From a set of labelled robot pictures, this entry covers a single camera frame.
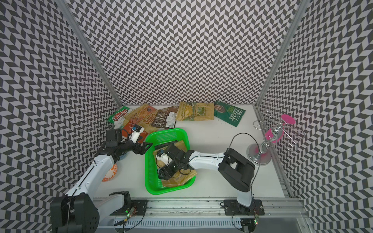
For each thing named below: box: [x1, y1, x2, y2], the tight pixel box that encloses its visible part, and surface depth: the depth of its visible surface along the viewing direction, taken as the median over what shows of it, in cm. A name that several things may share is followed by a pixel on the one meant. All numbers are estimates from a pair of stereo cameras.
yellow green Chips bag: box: [175, 101, 215, 122], surface depth 114 cm
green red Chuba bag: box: [107, 105, 134, 129], surface depth 110 cm
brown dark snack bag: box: [151, 105, 179, 129], surface depth 110 cm
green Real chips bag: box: [213, 100, 247, 128], surface depth 114 cm
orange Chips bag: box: [123, 103, 159, 135], surface depth 110 cm
